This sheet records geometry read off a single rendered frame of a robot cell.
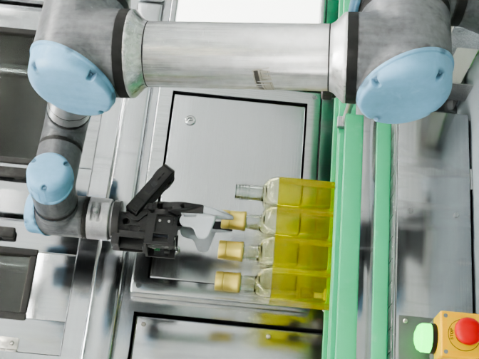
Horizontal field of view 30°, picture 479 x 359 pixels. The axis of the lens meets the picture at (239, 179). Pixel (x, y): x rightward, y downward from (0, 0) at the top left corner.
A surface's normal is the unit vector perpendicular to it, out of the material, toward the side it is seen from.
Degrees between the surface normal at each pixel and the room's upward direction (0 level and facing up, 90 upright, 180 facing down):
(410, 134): 90
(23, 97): 90
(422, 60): 98
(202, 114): 90
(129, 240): 90
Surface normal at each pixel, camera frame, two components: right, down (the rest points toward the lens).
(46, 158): 0.05, -0.50
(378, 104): 0.05, 0.86
